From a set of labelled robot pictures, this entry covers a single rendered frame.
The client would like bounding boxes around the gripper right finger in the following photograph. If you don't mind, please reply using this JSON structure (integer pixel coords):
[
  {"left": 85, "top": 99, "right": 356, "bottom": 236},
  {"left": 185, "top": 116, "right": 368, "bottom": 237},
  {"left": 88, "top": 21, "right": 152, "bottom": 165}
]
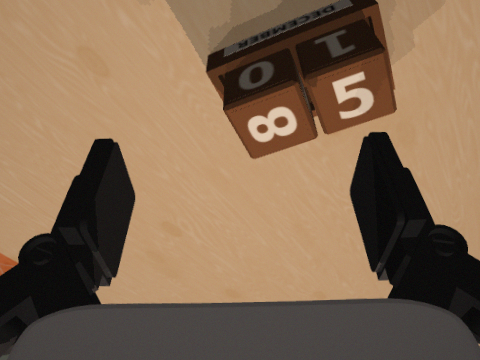
[{"left": 350, "top": 132, "right": 480, "bottom": 344}]

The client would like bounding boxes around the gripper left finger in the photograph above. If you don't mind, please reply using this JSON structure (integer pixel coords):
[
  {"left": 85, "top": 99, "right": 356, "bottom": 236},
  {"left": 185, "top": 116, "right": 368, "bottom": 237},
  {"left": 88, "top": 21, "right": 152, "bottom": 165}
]
[{"left": 0, "top": 138, "right": 135, "bottom": 357}]

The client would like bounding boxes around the brown wooden number cube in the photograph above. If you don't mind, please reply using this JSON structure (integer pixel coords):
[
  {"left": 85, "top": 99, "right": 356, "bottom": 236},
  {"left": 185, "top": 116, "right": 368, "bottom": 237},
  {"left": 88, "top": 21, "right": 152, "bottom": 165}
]
[
  {"left": 223, "top": 48, "right": 318, "bottom": 159},
  {"left": 295, "top": 19, "right": 397, "bottom": 135}
]

